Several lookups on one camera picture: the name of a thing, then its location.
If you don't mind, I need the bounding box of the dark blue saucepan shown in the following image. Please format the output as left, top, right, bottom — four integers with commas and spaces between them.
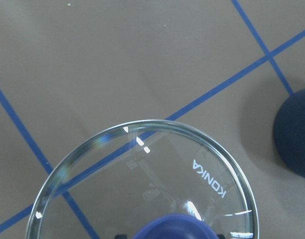
273, 89, 305, 178

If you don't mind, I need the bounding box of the brown paper table mat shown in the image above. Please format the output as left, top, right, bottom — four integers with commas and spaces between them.
0, 0, 305, 239

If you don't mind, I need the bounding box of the glass pot lid blue knob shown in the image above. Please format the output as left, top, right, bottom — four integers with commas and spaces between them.
25, 120, 260, 239

